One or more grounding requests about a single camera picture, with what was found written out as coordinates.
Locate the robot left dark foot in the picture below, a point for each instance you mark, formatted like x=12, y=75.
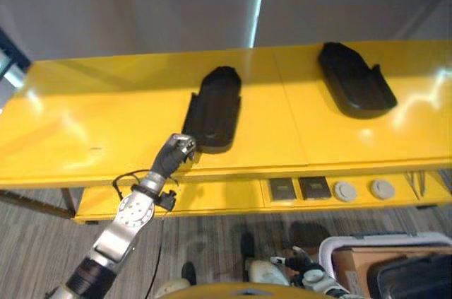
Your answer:
x=189, y=273

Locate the robot leg silver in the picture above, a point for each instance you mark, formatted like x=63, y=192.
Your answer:
x=266, y=271
x=173, y=286

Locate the robot right dark foot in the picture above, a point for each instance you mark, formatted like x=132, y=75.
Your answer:
x=248, y=246

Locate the robot dark foot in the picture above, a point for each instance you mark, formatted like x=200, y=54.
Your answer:
x=189, y=273
x=248, y=246

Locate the robot left arm silver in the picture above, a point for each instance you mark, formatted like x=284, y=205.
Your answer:
x=121, y=226

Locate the white plastic box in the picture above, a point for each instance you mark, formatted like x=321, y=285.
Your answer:
x=328, y=246

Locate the robot right leg silver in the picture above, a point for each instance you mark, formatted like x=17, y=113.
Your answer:
x=266, y=271

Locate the dark square pad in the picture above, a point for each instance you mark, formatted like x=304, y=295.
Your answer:
x=314, y=188
x=282, y=189

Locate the robot right arm silver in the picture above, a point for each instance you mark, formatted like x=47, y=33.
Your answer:
x=326, y=285

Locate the dark window frame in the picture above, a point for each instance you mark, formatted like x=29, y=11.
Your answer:
x=12, y=53

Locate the thin metal rods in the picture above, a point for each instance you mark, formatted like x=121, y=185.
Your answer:
x=416, y=182

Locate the robot body front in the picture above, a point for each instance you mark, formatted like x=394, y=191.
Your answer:
x=240, y=291

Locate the yellow metal shelf unit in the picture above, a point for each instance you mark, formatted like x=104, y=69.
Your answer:
x=106, y=129

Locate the robot left leg silver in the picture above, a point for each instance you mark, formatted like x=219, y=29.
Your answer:
x=173, y=286

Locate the brown cardboard sheet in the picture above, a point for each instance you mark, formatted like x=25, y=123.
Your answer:
x=355, y=260

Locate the grey round disc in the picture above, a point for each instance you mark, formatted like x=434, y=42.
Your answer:
x=345, y=192
x=382, y=189

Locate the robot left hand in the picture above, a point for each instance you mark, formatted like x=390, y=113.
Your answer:
x=169, y=159

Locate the black wrist camera clamp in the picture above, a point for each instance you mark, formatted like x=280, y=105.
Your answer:
x=169, y=200

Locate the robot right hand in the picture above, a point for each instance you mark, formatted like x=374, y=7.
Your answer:
x=300, y=264

